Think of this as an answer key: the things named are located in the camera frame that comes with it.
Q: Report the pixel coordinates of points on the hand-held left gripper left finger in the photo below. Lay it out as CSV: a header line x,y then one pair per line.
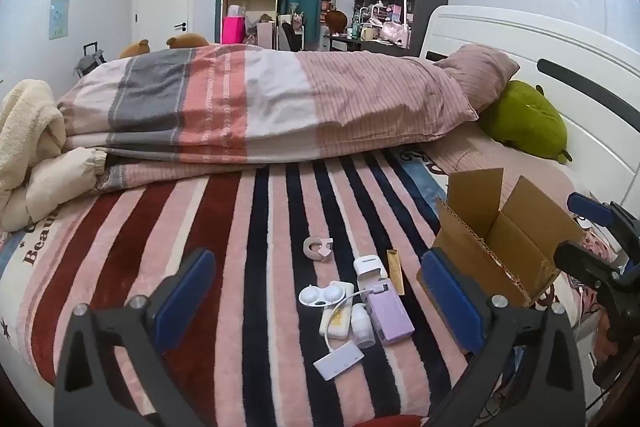
x,y
185,302

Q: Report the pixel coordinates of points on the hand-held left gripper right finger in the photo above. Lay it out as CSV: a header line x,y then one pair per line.
x,y
450,302

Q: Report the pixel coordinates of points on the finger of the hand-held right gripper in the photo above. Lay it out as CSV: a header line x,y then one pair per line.
x,y
590,208
580,259

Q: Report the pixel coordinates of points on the purple power bank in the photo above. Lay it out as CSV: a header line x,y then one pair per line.
x,y
390,319

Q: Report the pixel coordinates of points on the brown cardboard box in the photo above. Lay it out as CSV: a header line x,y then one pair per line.
x,y
505,237

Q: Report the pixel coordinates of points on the white flip-top case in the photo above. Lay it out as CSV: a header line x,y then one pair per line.
x,y
370,269

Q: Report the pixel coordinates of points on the small white bottle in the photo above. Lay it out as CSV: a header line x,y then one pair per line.
x,y
362,327

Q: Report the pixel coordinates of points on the white and yellow tube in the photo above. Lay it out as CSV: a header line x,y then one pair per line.
x,y
335,324

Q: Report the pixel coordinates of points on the white contact lens case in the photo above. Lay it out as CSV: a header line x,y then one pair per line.
x,y
325,294

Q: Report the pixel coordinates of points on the striped fleece blanket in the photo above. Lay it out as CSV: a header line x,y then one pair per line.
x,y
225,232

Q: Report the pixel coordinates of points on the green plush toy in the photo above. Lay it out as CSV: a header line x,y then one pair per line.
x,y
525,122

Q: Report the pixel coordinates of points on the pink ribbed bed sheet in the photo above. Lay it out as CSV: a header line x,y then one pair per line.
x,y
480,157

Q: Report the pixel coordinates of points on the blue printed blanket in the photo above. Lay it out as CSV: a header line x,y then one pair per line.
x,y
425,172

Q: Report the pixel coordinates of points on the white bed headboard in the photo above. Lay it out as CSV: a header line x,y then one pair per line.
x,y
575,57

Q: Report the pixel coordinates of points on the pink ribbed pillow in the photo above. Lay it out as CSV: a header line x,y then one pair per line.
x,y
482,72

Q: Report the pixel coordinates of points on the striped pink grey duvet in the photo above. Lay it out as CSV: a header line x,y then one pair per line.
x,y
275,102

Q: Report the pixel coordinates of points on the cream fleece blanket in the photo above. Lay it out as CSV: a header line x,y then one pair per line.
x,y
25,122

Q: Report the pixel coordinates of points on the grey suitcase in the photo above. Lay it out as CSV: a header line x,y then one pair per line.
x,y
90,62

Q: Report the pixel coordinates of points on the pink gift bag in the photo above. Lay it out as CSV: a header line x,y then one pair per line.
x,y
233,30

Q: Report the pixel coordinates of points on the cluttered dark desk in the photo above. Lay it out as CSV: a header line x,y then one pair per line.
x,y
350,43

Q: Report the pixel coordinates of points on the white door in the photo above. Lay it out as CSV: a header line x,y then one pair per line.
x,y
162,2

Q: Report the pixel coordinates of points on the brown wig head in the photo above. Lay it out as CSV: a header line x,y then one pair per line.
x,y
336,21

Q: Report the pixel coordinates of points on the blue wall poster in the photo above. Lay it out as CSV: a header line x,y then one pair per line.
x,y
58,19

